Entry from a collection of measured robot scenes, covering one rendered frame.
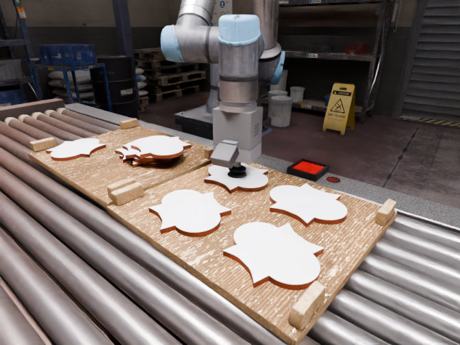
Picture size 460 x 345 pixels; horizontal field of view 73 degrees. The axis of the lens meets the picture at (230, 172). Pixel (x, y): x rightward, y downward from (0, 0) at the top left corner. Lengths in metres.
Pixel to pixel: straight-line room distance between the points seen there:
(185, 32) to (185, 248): 0.45
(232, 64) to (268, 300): 0.39
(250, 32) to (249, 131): 0.17
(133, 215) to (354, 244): 0.37
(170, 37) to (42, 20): 5.22
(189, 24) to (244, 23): 0.18
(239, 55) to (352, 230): 0.36
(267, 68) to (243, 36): 0.54
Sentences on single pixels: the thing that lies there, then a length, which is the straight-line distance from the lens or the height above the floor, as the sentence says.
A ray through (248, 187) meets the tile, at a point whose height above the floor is 0.95.
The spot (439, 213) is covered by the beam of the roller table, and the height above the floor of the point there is 0.92.
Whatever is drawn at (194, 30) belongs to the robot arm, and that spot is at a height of 1.23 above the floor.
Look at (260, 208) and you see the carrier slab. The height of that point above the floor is 0.94.
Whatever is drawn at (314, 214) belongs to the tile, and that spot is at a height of 0.95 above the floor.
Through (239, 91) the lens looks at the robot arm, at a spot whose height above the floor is 1.13.
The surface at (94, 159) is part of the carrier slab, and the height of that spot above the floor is 0.94.
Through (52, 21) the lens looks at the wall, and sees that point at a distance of 5.96.
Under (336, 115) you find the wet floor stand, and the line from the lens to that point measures 4.21.
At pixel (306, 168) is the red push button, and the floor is 0.93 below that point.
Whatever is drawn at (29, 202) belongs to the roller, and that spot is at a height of 0.91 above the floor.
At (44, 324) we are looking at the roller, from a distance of 0.49.
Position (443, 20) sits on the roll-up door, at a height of 1.32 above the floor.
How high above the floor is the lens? 1.24
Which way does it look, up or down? 25 degrees down
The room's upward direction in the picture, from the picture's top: straight up
